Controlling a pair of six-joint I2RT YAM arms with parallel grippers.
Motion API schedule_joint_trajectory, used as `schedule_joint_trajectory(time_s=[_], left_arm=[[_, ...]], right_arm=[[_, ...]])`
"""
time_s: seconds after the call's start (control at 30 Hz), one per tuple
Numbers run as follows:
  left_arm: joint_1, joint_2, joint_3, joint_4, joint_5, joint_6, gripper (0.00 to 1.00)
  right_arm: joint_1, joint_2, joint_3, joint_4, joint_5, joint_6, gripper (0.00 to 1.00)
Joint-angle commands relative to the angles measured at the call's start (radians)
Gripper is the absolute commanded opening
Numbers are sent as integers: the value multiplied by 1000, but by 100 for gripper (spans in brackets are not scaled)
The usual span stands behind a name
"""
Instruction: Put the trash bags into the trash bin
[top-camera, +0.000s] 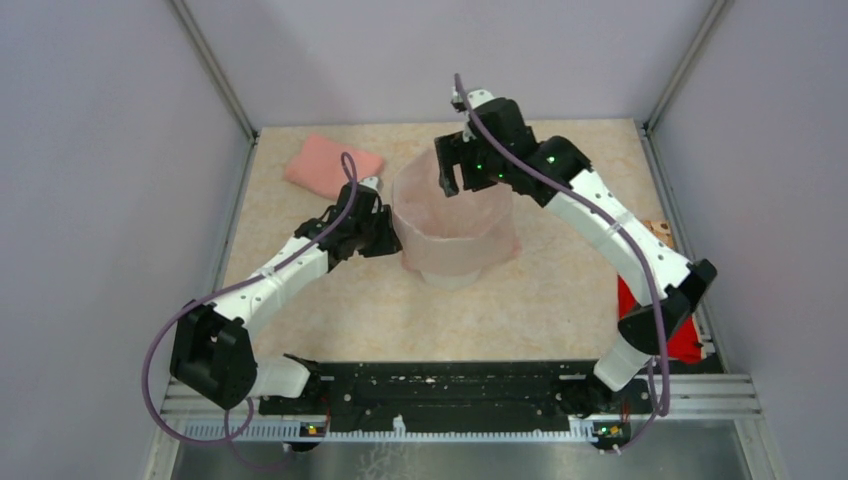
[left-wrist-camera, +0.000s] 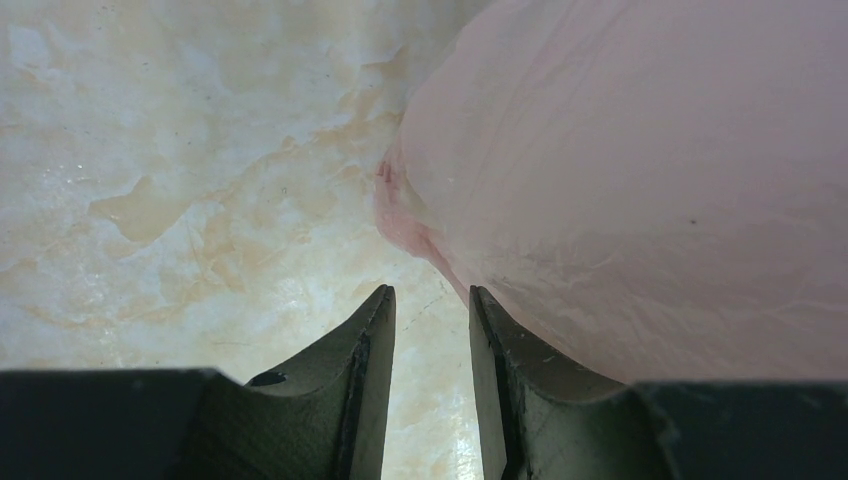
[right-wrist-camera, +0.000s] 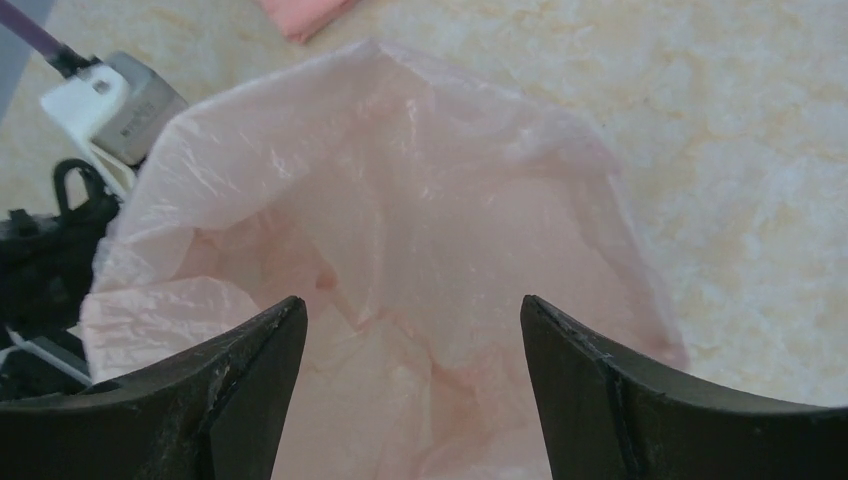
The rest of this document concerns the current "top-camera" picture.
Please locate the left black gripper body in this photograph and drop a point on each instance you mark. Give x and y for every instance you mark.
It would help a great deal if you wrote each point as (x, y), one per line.
(361, 230)

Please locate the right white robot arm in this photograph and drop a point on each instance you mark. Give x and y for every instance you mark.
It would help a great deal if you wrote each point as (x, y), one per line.
(666, 285)

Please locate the right aluminium frame post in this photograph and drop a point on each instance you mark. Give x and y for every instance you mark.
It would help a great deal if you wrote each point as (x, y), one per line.
(695, 47)

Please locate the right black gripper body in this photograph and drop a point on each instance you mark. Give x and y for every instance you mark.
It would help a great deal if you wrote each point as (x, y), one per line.
(487, 170)

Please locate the translucent pink trash bag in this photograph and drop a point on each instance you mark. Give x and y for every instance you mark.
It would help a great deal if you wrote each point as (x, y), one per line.
(450, 236)

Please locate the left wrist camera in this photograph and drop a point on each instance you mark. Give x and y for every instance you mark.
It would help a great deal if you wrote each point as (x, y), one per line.
(372, 183)

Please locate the left aluminium frame post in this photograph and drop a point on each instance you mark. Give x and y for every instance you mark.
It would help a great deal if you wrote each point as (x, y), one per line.
(212, 67)

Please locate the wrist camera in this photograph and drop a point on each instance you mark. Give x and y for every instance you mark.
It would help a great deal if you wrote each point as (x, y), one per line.
(372, 183)
(471, 102)

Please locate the aluminium front rail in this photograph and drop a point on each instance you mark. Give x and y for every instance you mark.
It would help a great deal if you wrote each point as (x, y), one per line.
(714, 428)

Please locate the white octagonal trash bin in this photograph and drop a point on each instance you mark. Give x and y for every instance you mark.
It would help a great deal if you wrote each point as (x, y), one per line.
(451, 282)

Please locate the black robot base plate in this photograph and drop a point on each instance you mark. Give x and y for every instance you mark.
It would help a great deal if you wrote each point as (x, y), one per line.
(459, 397)

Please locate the aluminium frame post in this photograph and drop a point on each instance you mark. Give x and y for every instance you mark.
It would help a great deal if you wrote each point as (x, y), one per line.
(212, 67)
(695, 47)

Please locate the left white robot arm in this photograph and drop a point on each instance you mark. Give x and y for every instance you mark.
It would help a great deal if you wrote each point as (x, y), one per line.
(213, 352)

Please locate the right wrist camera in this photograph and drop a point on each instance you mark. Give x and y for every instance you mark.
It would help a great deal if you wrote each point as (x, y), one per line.
(471, 102)

